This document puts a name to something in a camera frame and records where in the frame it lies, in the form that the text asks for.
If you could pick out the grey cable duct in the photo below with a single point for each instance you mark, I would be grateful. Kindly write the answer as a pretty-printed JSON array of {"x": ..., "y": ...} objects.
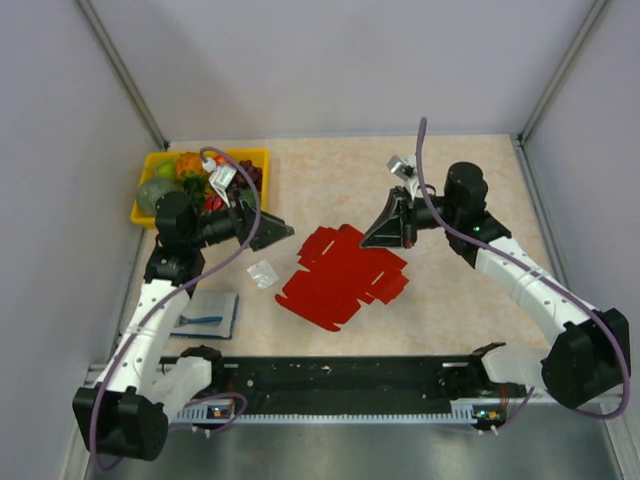
[{"x": 218, "y": 413}]

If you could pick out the red apple bottom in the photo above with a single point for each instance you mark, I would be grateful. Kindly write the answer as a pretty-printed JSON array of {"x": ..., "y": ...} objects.
[{"x": 214, "y": 203}]

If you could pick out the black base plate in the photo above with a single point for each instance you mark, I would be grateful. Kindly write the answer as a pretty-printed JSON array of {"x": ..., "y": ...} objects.
[{"x": 351, "y": 385}]

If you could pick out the red apple top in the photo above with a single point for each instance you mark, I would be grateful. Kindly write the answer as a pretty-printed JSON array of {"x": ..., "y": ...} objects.
[{"x": 221, "y": 160}]

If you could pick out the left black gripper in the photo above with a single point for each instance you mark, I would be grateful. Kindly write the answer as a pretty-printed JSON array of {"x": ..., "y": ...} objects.
[{"x": 269, "y": 229}]

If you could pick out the purple grapes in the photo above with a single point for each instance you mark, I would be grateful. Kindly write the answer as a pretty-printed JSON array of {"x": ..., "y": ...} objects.
[{"x": 255, "y": 174}]

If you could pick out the green melon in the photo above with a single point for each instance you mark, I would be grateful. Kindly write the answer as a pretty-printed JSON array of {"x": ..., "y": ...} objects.
[{"x": 151, "y": 191}]

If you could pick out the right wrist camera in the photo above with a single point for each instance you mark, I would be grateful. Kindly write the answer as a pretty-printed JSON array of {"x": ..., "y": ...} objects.
[{"x": 405, "y": 168}]

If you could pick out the small clear plastic bag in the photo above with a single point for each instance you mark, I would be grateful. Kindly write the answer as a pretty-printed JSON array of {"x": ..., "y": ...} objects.
[{"x": 263, "y": 274}]

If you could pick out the orange pineapple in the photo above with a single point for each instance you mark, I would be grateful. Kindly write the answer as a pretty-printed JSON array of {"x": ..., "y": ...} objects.
[{"x": 189, "y": 164}]

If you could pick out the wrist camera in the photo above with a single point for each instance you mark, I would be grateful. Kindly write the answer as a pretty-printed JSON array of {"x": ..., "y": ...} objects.
[
  {"x": 405, "y": 168},
  {"x": 220, "y": 177}
]

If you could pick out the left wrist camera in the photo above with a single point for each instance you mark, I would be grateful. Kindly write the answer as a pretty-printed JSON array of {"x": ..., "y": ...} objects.
[{"x": 220, "y": 177}]

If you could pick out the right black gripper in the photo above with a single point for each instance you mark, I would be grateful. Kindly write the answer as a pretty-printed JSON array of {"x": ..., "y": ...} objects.
[{"x": 397, "y": 225}]

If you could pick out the red apple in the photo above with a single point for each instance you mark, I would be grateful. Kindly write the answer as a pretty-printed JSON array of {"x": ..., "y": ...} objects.
[
  {"x": 214, "y": 203},
  {"x": 221, "y": 160}
]

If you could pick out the green apple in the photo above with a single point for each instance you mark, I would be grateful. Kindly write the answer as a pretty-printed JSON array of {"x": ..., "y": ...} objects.
[{"x": 166, "y": 169}]

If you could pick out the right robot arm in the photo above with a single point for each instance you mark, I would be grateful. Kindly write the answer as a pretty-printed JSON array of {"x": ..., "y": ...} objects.
[{"x": 588, "y": 352}]

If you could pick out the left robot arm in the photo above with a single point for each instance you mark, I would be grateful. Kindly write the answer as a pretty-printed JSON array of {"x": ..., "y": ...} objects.
[{"x": 129, "y": 409}]

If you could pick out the red paper box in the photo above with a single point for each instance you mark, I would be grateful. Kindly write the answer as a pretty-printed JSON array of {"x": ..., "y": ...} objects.
[{"x": 337, "y": 276}]

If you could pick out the blue razor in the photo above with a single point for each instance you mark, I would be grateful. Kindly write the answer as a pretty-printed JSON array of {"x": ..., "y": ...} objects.
[{"x": 211, "y": 320}]

